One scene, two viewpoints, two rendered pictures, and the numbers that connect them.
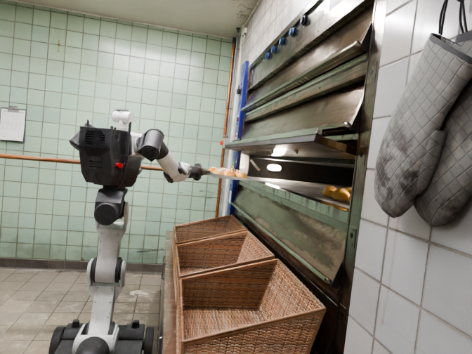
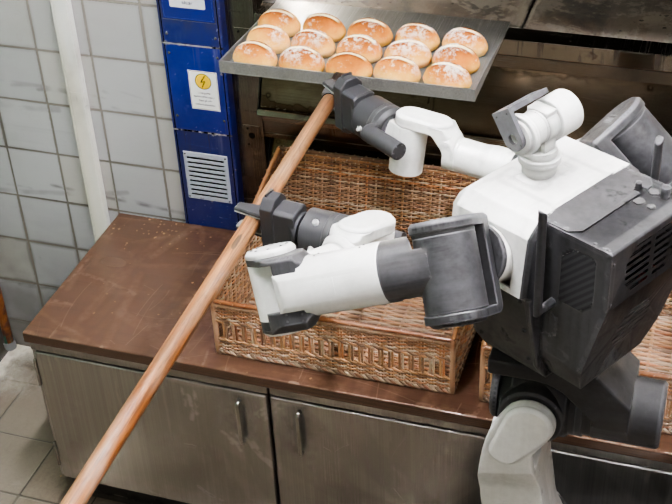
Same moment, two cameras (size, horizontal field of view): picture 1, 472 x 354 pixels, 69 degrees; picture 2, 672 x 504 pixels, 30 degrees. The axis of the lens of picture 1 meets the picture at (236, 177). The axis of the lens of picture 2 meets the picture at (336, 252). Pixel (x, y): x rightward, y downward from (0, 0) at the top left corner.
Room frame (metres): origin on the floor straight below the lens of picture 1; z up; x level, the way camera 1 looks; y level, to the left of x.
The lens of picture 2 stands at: (1.37, 2.17, 2.40)
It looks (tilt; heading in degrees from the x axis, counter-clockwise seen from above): 36 degrees down; 301
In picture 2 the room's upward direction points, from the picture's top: 3 degrees counter-clockwise
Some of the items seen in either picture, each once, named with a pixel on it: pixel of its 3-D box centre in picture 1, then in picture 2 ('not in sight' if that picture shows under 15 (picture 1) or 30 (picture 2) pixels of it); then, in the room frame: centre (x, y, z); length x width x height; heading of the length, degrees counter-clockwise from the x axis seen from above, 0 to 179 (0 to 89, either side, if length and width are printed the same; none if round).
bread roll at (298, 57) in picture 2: not in sight; (301, 58); (2.64, 0.17, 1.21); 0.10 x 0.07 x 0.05; 12
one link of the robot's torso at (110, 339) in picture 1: (97, 339); not in sight; (1.78, 0.65, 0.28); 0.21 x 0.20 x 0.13; 11
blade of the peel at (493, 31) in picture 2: (233, 175); (368, 41); (2.56, 0.02, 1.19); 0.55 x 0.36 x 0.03; 12
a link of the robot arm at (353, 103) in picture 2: (193, 171); (362, 113); (2.42, 0.30, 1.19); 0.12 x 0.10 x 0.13; 156
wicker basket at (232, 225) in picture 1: (206, 237); (360, 262); (2.52, 0.17, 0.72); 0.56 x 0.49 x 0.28; 12
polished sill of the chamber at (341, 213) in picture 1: (274, 189); (654, 56); (2.01, -0.23, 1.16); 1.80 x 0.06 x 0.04; 11
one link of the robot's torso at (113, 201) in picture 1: (110, 204); (578, 386); (1.84, 0.65, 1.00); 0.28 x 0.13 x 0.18; 11
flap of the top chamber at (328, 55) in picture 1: (282, 79); not in sight; (2.01, -0.21, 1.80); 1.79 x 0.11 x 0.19; 11
